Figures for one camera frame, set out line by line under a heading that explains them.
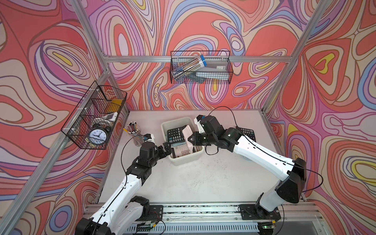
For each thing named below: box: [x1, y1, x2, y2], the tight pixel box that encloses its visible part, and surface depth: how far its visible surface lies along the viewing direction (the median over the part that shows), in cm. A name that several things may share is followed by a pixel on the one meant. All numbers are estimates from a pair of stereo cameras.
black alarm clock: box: [87, 123, 111, 146], surface depth 69 cm
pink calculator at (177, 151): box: [170, 145, 190, 159], surface depth 93 cm
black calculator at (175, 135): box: [166, 124, 188, 144], surface depth 98 cm
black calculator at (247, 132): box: [235, 125, 257, 142], surface depth 106 cm
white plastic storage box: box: [160, 117, 205, 167], surface depth 92 cm
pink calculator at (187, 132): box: [182, 124, 194, 154], surface depth 77 cm
